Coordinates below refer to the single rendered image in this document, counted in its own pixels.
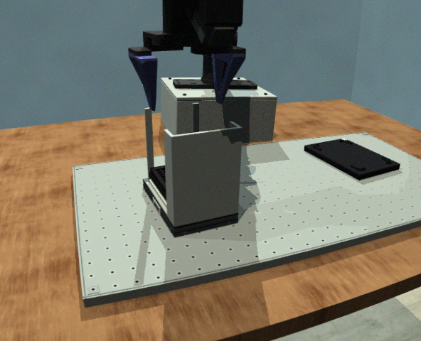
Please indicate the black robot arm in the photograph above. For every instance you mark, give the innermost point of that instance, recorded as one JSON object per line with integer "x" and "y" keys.
{"x": 216, "y": 23}

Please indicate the white well plate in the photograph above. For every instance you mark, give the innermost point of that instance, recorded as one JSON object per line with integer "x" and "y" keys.
{"x": 158, "y": 192}

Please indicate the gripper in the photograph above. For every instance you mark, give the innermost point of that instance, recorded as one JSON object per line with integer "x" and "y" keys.
{"x": 146, "y": 65}

